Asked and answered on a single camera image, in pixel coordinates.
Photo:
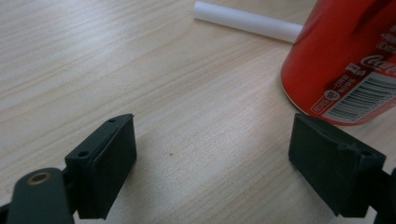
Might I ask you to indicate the red soda can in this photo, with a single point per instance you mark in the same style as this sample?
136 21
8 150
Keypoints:
330 53

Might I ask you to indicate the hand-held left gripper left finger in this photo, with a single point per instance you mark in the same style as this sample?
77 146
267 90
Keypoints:
104 168

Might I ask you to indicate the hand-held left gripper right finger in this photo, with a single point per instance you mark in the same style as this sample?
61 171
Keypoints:
333 161

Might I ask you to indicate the white plastic tube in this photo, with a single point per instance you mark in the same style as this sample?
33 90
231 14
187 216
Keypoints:
246 20

